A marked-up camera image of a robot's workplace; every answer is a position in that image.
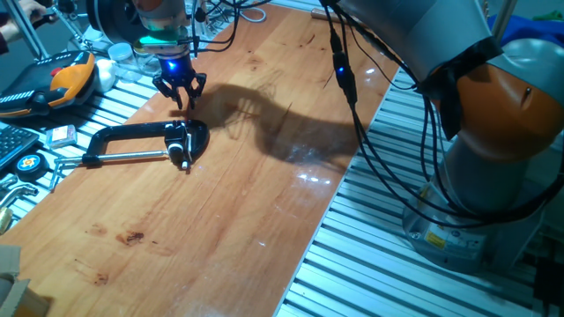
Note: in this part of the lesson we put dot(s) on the black C-clamp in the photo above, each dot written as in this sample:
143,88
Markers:
132,130

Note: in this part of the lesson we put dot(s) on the small cardboard block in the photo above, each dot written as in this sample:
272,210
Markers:
22,301

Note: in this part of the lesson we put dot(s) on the grey metal bar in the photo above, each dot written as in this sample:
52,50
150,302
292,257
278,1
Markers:
26,35

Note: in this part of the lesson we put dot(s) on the person hand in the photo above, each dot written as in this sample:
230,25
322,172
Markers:
31,9

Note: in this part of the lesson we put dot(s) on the black filament spool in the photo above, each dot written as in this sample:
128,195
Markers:
114,17

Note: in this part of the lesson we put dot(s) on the brass fitting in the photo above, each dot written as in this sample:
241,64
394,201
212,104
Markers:
4,220

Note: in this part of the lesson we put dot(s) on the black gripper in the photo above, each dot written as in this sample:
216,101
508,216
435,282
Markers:
176,68

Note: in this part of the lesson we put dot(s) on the glass jar with white lid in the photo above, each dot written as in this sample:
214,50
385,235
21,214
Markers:
121,55

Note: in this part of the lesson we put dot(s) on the chrome pipe fitting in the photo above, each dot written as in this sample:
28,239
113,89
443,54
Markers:
17,193

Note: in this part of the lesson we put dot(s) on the white rounded plastic object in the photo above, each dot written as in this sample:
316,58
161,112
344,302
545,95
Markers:
106,75

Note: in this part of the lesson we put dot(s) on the steel clamp fitting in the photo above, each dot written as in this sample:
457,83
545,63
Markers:
8,181

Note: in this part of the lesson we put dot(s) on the red pencil with eraser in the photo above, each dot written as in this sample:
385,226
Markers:
186,118

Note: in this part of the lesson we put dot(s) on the black round tape measure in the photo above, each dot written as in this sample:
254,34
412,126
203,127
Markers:
28,164

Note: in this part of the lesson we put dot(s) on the orange wooden board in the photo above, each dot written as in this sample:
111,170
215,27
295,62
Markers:
198,242

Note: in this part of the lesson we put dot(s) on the orange and black teach pendant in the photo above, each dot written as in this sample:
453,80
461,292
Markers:
70,79

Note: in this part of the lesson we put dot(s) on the small printed card box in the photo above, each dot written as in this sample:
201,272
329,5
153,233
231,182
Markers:
61,135

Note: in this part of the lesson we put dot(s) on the black keyboard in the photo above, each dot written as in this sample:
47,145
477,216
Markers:
13,143

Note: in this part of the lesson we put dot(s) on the black pencil sharpener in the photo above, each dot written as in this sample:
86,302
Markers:
176,152

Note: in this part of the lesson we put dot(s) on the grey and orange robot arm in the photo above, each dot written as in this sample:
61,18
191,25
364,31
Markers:
484,88

